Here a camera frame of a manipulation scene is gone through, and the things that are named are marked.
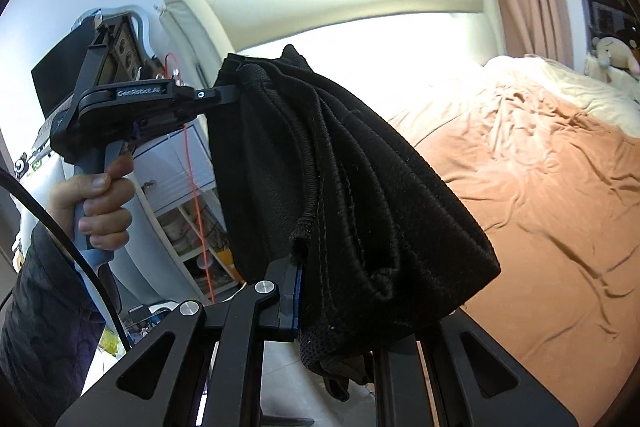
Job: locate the cream bed sheet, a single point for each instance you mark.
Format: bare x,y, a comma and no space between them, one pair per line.
611,96

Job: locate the black sleeveless shirt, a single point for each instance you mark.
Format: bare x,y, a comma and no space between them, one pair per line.
307,172

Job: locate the beige plush toy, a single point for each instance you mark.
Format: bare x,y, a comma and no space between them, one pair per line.
613,52

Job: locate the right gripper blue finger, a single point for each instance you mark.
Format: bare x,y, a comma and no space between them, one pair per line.
280,321

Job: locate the cream padded headboard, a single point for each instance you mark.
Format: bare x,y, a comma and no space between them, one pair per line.
395,55

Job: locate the dark sleeved left forearm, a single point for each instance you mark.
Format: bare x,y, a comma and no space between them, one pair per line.
48,339

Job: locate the white shelf unit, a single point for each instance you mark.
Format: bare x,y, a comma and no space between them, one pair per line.
178,240

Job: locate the person left hand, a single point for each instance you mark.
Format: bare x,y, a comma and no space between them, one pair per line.
94,204

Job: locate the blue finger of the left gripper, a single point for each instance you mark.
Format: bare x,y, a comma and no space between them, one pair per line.
217,95

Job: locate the brown fleece blanket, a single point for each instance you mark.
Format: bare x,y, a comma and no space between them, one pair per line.
556,190

